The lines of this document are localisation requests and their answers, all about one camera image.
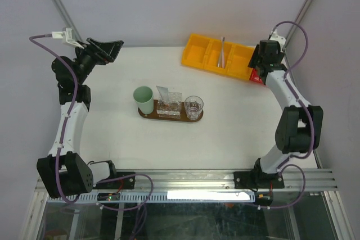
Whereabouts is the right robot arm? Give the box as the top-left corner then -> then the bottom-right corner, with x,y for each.
249,39 -> 323,188

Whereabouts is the yellow bin middle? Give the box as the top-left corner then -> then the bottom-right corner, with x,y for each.
204,39 -> 233,75

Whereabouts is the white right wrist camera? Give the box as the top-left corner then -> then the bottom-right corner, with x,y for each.
268,29 -> 286,46

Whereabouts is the clear acrylic toothbrush holder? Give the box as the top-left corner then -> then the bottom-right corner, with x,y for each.
156,92 -> 183,119

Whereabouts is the clear plastic cup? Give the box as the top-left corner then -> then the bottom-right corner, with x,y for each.
184,96 -> 204,120

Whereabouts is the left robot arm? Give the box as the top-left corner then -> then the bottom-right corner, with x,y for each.
37,38 -> 124,202

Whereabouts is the green plastic cup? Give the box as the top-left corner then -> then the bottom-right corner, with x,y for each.
133,86 -> 154,115

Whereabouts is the yellow bin left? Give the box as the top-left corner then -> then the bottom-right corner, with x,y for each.
182,34 -> 210,69

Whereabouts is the brown oval wooden tray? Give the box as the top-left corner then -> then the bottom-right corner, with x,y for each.
137,99 -> 204,123

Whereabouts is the left aluminium corner post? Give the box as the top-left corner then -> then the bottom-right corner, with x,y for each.
51,0 -> 84,46

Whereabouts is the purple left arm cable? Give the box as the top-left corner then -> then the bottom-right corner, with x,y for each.
29,34 -> 81,205

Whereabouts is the yellow bin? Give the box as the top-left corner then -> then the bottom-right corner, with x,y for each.
182,34 -> 210,69
204,39 -> 233,75
226,44 -> 255,81

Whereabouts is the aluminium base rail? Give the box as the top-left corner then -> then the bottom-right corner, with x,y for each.
38,168 -> 338,193

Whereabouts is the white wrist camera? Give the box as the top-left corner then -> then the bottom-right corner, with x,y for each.
51,28 -> 84,49
268,29 -> 286,46

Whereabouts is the yellow bin right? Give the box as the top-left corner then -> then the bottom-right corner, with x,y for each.
226,44 -> 255,81

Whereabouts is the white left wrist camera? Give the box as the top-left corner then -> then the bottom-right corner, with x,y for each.
51,28 -> 84,49

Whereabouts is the red plastic bin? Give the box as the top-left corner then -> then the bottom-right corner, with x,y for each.
249,69 -> 264,85

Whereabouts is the pink toothbrush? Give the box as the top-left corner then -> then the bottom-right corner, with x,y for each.
217,37 -> 225,67

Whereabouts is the white slotted cable duct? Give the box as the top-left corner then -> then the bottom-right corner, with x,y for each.
47,191 -> 257,203

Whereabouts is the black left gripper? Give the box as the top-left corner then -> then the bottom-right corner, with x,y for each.
74,37 -> 123,84

